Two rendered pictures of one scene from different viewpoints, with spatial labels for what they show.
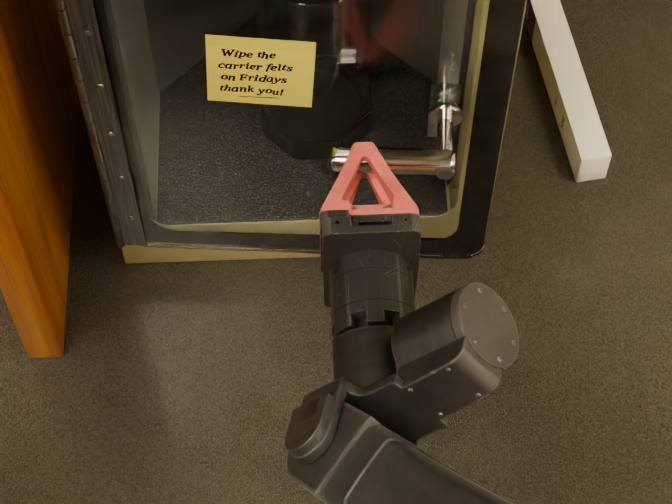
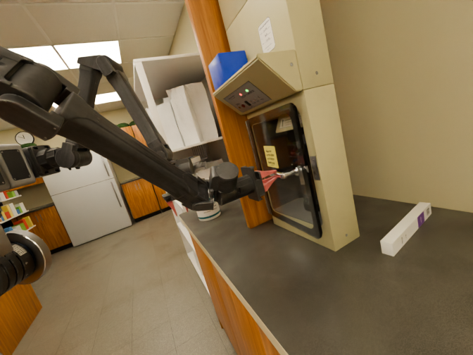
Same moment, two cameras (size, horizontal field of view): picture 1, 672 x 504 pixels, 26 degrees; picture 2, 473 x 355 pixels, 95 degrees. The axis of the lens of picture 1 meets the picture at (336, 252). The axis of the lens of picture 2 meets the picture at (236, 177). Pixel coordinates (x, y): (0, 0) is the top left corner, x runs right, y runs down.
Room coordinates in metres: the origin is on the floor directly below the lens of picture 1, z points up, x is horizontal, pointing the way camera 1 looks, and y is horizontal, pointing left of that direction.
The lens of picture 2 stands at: (0.25, -0.60, 1.35)
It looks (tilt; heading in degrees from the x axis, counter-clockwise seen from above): 11 degrees down; 70
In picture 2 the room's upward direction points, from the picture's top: 15 degrees counter-clockwise
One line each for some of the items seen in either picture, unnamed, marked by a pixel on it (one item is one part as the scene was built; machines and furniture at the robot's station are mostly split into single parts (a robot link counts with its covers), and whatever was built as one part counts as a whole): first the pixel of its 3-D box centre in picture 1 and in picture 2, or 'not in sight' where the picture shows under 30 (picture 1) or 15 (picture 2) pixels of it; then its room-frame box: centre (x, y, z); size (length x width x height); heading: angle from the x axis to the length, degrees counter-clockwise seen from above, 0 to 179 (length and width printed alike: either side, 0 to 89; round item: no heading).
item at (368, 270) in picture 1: (372, 294); (243, 186); (0.47, -0.02, 1.20); 0.07 x 0.07 x 0.10; 2
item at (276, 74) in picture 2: not in sight; (250, 91); (0.59, 0.03, 1.46); 0.32 x 0.11 x 0.10; 92
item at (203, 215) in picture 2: not in sight; (206, 204); (0.47, 0.59, 1.02); 0.13 x 0.13 x 0.15
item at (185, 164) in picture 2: not in sight; (176, 163); (0.35, 0.30, 1.30); 0.11 x 0.09 x 0.12; 156
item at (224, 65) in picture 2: not in sight; (229, 72); (0.59, 0.12, 1.56); 0.10 x 0.10 x 0.09; 2
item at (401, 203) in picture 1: (366, 208); (264, 179); (0.54, -0.02, 1.20); 0.09 x 0.07 x 0.07; 2
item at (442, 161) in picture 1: (397, 142); (282, 172); (0.60, -0.04, 1.20); 0.10 x 0.05 x 0.03; 87
